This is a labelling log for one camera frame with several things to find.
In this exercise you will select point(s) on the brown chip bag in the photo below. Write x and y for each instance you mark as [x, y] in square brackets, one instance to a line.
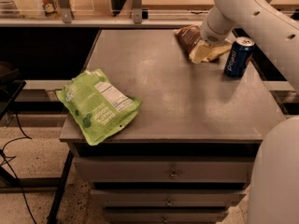
[198, 50]

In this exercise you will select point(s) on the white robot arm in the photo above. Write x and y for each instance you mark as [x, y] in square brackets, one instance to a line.
[274, 185]

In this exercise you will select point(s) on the green rice chip bag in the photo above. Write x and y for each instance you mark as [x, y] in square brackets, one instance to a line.
[99, 108]

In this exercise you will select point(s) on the grey drawer cabinet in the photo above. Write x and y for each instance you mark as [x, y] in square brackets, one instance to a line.
[188, 111]

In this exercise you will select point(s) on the top grey drawer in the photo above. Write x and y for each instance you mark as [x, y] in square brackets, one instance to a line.
[146, 169]

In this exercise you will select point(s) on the grey drawer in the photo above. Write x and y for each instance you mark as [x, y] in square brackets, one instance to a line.
[146, 169]
[167, 197]
[165, 216]

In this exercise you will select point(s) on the middle grey drawer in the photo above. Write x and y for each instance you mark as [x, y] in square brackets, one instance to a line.
[167, 197]

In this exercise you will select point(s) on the blue Pepsi can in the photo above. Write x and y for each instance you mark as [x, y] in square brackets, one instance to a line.
[239, 57]

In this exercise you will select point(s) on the bottom grey drawer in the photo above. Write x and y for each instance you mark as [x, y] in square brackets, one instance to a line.
[165, 216]

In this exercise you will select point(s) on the black side table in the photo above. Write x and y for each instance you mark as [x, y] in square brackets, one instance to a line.
[11, 85]

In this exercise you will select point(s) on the grey metal shelf rail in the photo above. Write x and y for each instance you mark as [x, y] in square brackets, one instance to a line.
[100, 13]

